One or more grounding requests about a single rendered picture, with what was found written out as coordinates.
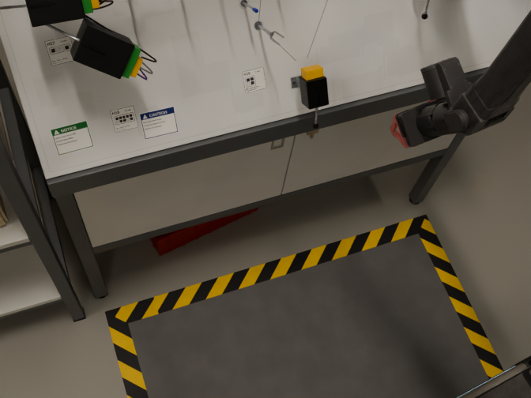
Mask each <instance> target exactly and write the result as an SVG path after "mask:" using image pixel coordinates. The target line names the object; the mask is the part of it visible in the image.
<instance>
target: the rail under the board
mask: <svg viewBox="0 0 531 398"><path fill-rule="evenodd" d="M487 69H488V67H486V68H483V69H478V70H474V71H471V72H468V73H465V77H466V80H467V81H468V83H469V82H472V84H473V83H474V82H475V81H476V80H477V79H478V78H479V77H481V76H482V75H483V74H484V72H485V71H486V70H487ZM428 100H430V97H429V95H428V92H427V88H426V85H425V83H424V84H418V85H415V86H412V87H408V88H403V89H399V90H396V91H392V92H388V93H384V94H381V95H377V96H372V97H368V98H365V99H359V100H356V101H352V102H349V103H344V104H341V105H337V106H334V107H328V108H325V109H321V110H318V119H317V123H318V125H319V127H318V128H317V129H314V128H313V123H314V121H315V111H312V112H309V113H306V114H302V115H297V116H294V117H291V118H285V119H281V120H278V121H275V122H269V123H266V124H262V125H259V126H254V127H251V128H247V129H244V130H238V131H235V132H231V133H226V134H222V135H219V136H215V137H210V138H207V139H204V140H200V141H195V142H191V143H188V144H184V145H179V146H175V147H172V148H166V149H164V150H160V151H157V152H151V153H148V154H144V155H141V156H135V157H132V158H129V159H125V160H120V161H117V162H114V163H108V164H104V165H101V166H98V167H92V168H89V169H85V170H82V171H76V172H74V173H70V174H67V175H61V176H58V177H54V178H49V179H46V181H47V186H48V188H49V190H50V192H51V196H52V197H53V198H56V197H61V196H65V195H68V194H71V193H76V192H80V191H83V190H88V189H91V188H95V187H98V186H104V185H107V184H110V183H113V182H119V181H122V180H125V179H128V178H134V177H137V176H140V175H146V174H149V173H153V172H156V171H161V170H164V169H168V168H171V167H176V166H179V165H183V164H186V163H192V162H194V161H198V160H203V159H207V158H210V157H213V156H218V155H222V154H225V153H229V152H234V151H237V150H240V149H244V148H249V147H252V146H255V145H261V144H264V143H267V142H271V141H276V140H280V139H282V138H286V137H291V136H295V135H298V134H301V133H306V132H310V131H313V130H318V129H321V128H325V127H328V126H334V125H336V124H340V123H343V122H349V121H352V120H355V119H358V118H364V117H367V116H370V115H376V114H379V113H382V112H386V111H391V110H394V109H398V108H401V107H406V106H409V105H413V104H416V103H422V102H424V101H428Z"/></svg>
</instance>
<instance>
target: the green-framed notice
mask: <svg viewBox="0 0 531 398"><path fill-rule="evenodd" d="M50 131H51V136H52V138H53V141H54V143H55V147H56V150H57V153H58V156H62V155H65V154H68V153H71V152H76V151H80V150H83V149H87V148H91V147H95V146H94V144H93V141H92V136H91V133H90V130H89V126H88V123H87V120H85V121H82V122H76V123H74V124H70V125H67V126H61V127H58V128H54V129H51V130H50Z"/></svg>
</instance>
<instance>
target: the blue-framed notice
mask: <svg viewBox="0 0 531 398"><path fill-rule="evenodd" d="M139 116H140V120H141V127H142V130H143V134H144V139H145V140H148V139H151V138H155V137H161V136H164V135H168V134H172V133H178V132H179V129H178V124H177V120H176V116H175V108H174V106H173V107H166V108H163V109H159V110H155V111H149V112H145V113H141V114H139Z"/></svg>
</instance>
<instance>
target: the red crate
mask: <svg viewBox="0 0 531 398"><path fill-rule="evenodd" d="M257 210H258V208H254V209H251V210H248V211H245V212H240V213H237V214H234V215H231V216H226V217H223V218H220V219H217V220H212V221H209V222H206V223H201V224H198V225H195V226H192V227H187V228H184V229H181V230H178V231H173V232H170V233H167V234H164V235H159V236H156V237H153V238H150V239H151V241H152V243H153V247H155V248H156V251H157V253H158V254H159V255H160V256H161V255H163V254H165V253H168V252H171V251H172V250H174V249H176V248H178V247H180V246H185V244H187V243H188V242H191V241H193V240H195V239H198V238H200V237H202V236H203V235H206V234H208V233H212V231H215V230H216V229H218V228H220V227H224V226H225V225H227V224H229V223H231V222H233V221H235V220H236V221H237V220H238V219H240V218H242V217H244V216H246V215H248V214H249V215H250V214H251V213H252V212H255V211H257Z"/></svg>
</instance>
